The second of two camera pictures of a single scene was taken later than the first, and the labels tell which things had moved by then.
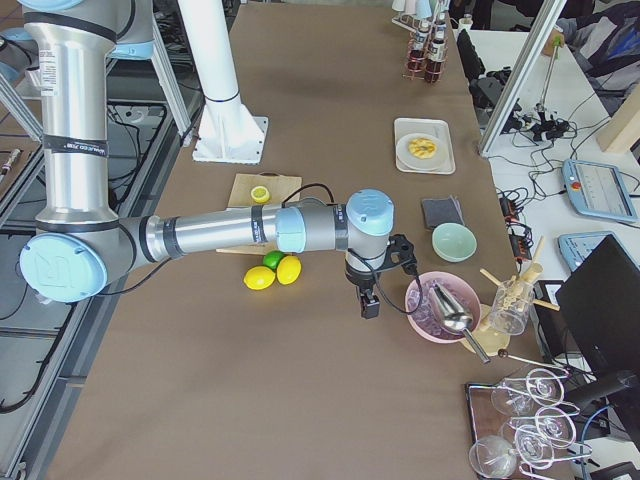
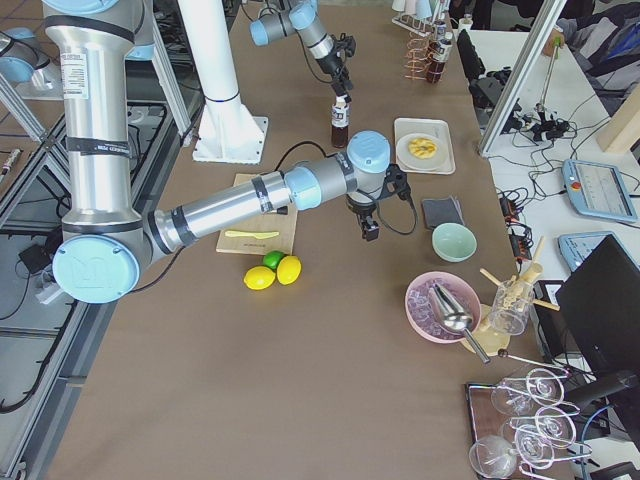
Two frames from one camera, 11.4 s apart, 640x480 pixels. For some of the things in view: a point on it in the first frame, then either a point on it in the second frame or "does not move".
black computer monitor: x=600 y=303 does not move
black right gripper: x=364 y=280 to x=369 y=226
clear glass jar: x=511 y=307 does not move
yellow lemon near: x=259 y=277 does not move
